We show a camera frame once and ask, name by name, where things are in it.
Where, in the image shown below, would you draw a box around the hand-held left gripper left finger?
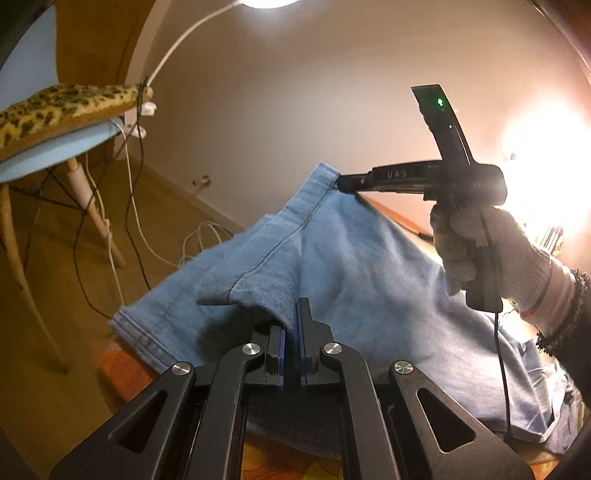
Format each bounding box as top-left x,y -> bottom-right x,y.
48,323 -> 287,480

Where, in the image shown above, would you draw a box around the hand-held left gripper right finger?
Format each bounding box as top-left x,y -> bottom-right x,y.
295,298 -> 536,480

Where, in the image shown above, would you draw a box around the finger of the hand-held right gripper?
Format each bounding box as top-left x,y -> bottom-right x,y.
336,171 -> 375,192

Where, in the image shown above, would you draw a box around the blue denim pants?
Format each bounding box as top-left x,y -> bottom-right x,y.
108,161 -> 583,457

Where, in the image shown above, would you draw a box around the person's right forearm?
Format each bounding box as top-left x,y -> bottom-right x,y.
534,269 -> 591,357

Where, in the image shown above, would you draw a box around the person's right hand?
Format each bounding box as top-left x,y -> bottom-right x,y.
429,202 -> 578,332

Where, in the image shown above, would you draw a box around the bright window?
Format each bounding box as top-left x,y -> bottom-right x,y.
501,104 -> 591,232

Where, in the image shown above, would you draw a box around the white gooseneck lamp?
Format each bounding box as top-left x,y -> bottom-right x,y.
145,0 -> 301,93

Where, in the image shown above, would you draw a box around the blue chair with wooden legs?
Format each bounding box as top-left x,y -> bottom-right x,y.
0,4 -> 149,376

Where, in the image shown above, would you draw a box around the leopard print cushion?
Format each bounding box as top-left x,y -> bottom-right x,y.
0,82 -> 155,162

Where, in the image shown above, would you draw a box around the coiled white cable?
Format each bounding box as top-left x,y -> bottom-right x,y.
177,220 -> 234,271

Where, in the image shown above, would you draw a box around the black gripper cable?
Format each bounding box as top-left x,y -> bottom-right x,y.
478,208 -> 514,444

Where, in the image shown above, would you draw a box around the white power cable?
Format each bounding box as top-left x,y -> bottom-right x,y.
107,116 -> 149,303

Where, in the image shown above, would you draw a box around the thin black cable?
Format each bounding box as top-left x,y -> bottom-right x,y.
76,83 -> 155,321

